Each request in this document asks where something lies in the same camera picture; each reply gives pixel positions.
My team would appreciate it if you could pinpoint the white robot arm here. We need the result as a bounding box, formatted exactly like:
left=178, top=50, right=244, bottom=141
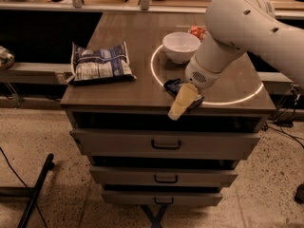
left=168, top=0, right=304, bottom=121

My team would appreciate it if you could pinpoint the bottom grey drawer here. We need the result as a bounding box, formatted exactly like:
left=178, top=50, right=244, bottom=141
left=102, top=191, right=222, bottom=206

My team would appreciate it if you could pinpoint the grey drawer cabinet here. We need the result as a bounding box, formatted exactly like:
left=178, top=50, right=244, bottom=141
left=61, top=12, right=275, bottom=228

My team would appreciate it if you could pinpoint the white bowl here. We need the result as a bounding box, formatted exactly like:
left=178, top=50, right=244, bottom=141
left=162, top=32, right=200, bottom=64

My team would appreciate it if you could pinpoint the blue rxbar snack bar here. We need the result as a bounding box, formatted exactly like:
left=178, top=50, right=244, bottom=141
left=163, top=78, right=204, bottom=109

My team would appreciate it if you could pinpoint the black floor cable right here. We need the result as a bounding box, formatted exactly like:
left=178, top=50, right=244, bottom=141
left=260, top=85, right=304, bottom=150

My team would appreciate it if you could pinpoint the black floor stand bar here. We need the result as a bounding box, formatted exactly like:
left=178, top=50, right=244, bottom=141
left=17, top=154, right=55, bottom=228

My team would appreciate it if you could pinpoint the orange soda can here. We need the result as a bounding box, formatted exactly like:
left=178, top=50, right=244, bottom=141
left=188, top=26, right=207, bottom=41

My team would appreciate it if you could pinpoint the black floor cable left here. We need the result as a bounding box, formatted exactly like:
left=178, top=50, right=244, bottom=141
left=0, top=146, right=48, bottom=228

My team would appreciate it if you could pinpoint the middle grey drawer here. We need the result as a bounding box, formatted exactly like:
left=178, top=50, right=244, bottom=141
left=89, top=166, right=238, bottom=187

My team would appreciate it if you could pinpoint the top grey drawer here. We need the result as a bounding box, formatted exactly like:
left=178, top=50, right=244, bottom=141
left=70, top=128, right=259, bottom=160

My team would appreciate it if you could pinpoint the grey drawer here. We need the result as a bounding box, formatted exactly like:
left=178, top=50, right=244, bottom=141
left=70, top=128, right=259, bottom=160
left=102, top=191, right=222, bottom=206
left=89, top=166, right=238, bottom=187

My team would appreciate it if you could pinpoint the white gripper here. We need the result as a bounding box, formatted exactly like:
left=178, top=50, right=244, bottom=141
left=168, top=56, right=221, bottom=121

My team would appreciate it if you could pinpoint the blue white chip bag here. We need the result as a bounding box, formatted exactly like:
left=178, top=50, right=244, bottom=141
left=66, top=42, right=136, bottom=86

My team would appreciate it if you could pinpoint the black floor cable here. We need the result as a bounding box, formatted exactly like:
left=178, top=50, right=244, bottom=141
left=0, top=146, right=48, bottom=228
left=260, top=85, right=304, bottom=150

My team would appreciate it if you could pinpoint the grey shelf rail left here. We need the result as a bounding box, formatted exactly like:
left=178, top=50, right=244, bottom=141
left=0, top=63, right=72, bottom=85

